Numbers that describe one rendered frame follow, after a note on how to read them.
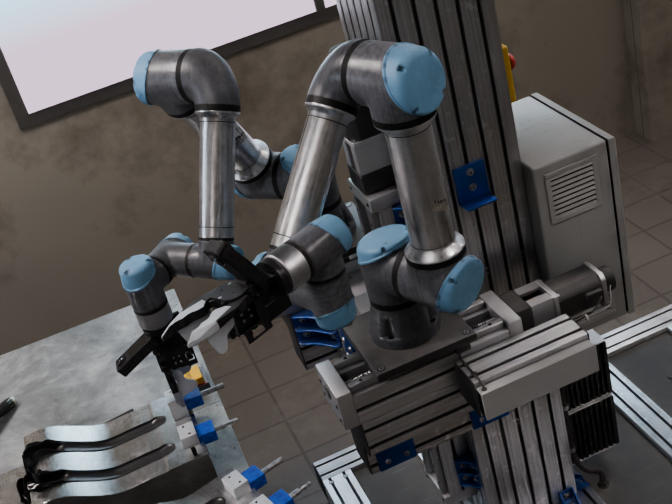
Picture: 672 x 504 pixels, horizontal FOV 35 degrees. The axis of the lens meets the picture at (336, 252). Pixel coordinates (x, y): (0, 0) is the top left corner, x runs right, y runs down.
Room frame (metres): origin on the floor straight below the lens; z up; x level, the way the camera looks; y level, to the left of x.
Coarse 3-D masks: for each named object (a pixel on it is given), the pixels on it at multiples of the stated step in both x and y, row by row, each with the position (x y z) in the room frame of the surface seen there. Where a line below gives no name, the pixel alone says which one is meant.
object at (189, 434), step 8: (184, 424) 1.87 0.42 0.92; (192, 424) 1.86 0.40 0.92; (200, 424) 1.87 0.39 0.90; (208, 424) 1.86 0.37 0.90; (224, 424) 1.86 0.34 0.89; (184, 432) 1.84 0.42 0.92; (192, 432) 1.83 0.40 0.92; (200, 432) 1.84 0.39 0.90; (208, 432) 1.84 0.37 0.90; (184, 440) 1.82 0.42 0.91; (192, 440) 1.82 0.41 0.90; (200, 440) 1.83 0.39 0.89; (208, 440) 1.83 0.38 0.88; (184, 448) 1.82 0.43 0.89
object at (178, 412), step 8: (168, 392) 1.97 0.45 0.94; (192, 392) 1.96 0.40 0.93; (200, 392) 1.97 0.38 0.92; (208, 392) 1.96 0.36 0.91; (168, 400) 1.94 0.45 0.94; (184, 400) 1.94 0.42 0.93; (192, 400) 1.94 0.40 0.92; (200, 400) 1.94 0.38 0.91; (176, 408) 1.93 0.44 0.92; (184, 408) 1.93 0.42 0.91; (192, 408) 1.94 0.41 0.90; (176, 416) 1.93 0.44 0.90; (184, 416) 1.93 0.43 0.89
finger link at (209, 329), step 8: (216, 312) 1.39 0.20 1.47; (224, 312) 1.38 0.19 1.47; (208, 320) 1.37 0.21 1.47; (232, 320) 1.39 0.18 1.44; (200, 328) 1.35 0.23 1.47; (208, 328) 1.35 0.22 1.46; (216, 328) 1.36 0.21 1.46; (224, 328) 1.38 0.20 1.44; (192, 336) 1.34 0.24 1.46; (200, 336) 1.34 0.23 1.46; (208, 336) 1.35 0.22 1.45; (216, 336) 1.36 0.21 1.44; (224, 336) 1.37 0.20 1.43; (192, 344) 1.34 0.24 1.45; (216, 344) 1.35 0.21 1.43; (224, 344) 1.36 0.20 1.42; (224, 352) 1.36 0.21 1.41
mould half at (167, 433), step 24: (144, 408) 2.01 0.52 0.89; (168, 408) 1.98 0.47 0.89; (48, 432) 1.96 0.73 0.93; (72, 432) 1.96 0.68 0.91; (96, 432) 1.97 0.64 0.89; (120, 432) 1.95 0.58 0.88; (168, 432) 1.89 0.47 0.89; (48, 456) 1.87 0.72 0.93; (72, 456) 1.87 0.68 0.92; (96, 456) 1.88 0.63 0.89; (120, 456) 1.87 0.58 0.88; (168, 456) 1.81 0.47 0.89; (192, 456) 1.79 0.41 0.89; (0, 480) 1.93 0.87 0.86; (120, 480) 1.79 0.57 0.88; (144, 480) 1.76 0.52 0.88; (168, 480) 1.77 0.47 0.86; (192, 480) 1.77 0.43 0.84
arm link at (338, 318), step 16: (304, 288) 1.56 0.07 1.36; (320, 288) 1.52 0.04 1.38; (336, 288) 1.52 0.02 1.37; (304, 304) 1.55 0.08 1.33; (320, 304) 1.52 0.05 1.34; (336, 304) 1.52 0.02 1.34; (352, 304) 1.53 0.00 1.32; (320, 320) 1.53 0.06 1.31; (336, 320) 1.52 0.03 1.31; (352, 320) 1.53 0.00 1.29
